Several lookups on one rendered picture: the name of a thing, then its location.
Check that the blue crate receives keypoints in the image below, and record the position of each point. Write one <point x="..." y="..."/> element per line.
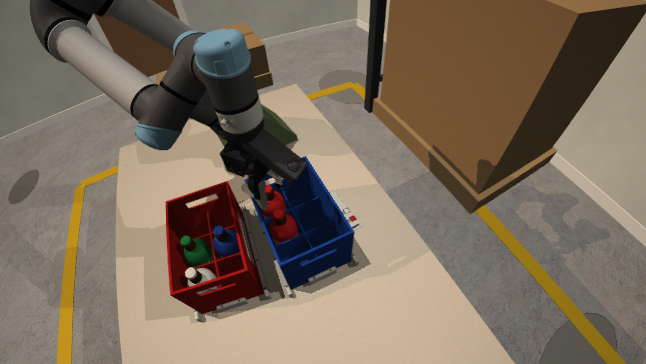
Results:
<point x="321" y="220"/>

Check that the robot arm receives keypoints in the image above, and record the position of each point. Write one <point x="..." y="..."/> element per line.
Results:
<point x="224" y="70"/>

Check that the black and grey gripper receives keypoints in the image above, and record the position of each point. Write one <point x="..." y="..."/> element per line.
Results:
<point x="240" y="162"/>

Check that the green bottle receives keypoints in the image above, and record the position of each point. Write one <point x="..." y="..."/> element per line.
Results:
<point x="196" y="251"/>

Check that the dark blue bottle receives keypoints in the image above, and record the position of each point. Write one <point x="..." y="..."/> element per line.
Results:
<point x="225" y="242"/>

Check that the red plastic bottle crate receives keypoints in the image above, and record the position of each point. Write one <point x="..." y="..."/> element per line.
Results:
<point x="183" y="221"/>

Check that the white paper pick list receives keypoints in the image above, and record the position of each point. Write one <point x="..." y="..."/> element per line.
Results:
<point x="354" y="223"/>

